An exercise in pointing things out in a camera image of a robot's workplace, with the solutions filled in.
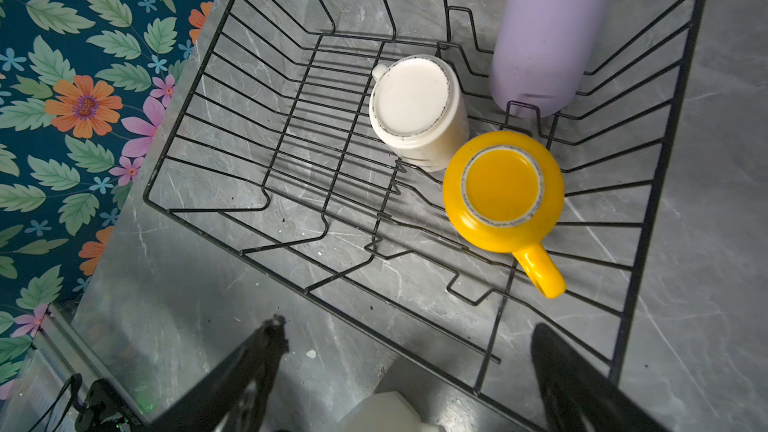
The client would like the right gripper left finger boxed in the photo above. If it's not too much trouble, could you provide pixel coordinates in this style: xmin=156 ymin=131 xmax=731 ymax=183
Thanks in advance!
xmin=147 ymin=315 xmax=289 ymax=431

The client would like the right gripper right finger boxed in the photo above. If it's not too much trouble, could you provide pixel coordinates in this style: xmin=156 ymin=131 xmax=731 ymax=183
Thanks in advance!
xmin=531 ymin=323 xmax=665 ymax=431

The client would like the white faceted mug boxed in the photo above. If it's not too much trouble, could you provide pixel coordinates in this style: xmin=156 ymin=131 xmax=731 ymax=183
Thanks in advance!
xmin=336 ymin=391 xmax=446 ymax=432

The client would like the yellow mug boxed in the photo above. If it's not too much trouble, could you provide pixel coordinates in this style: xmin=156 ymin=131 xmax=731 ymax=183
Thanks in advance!
xmin=442 ymin=131 xmax=566 ymax=299

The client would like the white mug red inside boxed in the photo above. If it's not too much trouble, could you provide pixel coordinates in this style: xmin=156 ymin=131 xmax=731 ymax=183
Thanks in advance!
xmin=369 ymin=54 xmax=470 ymax=172

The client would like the lilac plastic cup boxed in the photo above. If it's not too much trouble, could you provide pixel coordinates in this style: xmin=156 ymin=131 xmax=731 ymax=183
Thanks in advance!
xmin=489 ymin=0 xmax=610 ymax=118

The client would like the black wire dish rack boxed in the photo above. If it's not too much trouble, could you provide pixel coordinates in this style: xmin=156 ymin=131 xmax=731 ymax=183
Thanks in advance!
xmin=143 ymin=0 xmax=706 ymax=430

